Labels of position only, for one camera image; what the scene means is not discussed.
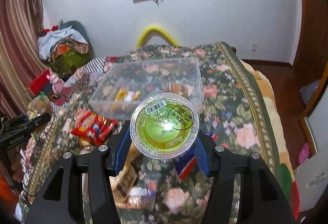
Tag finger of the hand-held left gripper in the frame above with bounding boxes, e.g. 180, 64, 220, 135
27, 112, 52, 127

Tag striped curtain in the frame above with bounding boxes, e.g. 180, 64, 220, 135
0, 0, 52, 119

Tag floral blanket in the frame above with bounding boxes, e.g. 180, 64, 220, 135
23, 42, 282, 224

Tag orange cloth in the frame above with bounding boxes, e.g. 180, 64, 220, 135
0, 178, 19, 214

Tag yellow foam tube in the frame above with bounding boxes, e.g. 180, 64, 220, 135
136, 24, 180, 48

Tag blue red snack packet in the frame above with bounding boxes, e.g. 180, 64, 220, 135
173, 132, 218, 179

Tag pink plush toy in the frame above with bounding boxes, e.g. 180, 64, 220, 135
49, 71, 66, 95

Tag brown biscuit packets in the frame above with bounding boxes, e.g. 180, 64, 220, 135
164, 82, 195, 96

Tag grey chair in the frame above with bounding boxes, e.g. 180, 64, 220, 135
60, 20, 91, 45

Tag brown snack packet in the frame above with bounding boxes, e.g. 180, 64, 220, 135
113, 142, 139, 201

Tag grey purple cloth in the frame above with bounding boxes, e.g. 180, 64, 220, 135
299, 80, 321, 105

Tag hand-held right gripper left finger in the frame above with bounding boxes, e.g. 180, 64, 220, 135
24, 120, 131, 224

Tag green jelly cup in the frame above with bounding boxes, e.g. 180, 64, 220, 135
129, 93, 201, 160

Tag white cabinet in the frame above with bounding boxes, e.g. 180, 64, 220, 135
292, 109, 328, 214

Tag clear plastic storage container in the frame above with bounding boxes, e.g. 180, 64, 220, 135
88, 57, 205, 120

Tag clear plastic snack bag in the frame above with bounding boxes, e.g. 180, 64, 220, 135
26, 92, 54, 124

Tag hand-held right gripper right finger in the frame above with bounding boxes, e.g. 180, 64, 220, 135
193, 132, 299, 224

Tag pale purple snack packet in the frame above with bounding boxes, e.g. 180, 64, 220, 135
125, 187, 157, 211

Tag pink slipper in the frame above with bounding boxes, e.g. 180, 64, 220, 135
298, 143, 311, 164

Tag red box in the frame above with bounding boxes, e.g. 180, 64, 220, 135
28, 69, 52, 96

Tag wooden door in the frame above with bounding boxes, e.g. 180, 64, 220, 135
292, 0, 328, 71

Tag white red snack packet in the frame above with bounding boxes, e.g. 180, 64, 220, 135
126, 91, 142, 101

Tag beige plush blanket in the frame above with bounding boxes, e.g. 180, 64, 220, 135
241, 60, 300, 219

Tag green cloth bag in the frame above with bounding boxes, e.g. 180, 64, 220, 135
49, 50, 89, 78

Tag yellow snack packet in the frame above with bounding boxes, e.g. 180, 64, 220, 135
114, 89, 129, 101

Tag pile of clothes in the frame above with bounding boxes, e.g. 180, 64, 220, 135
38, 24, 90, 62

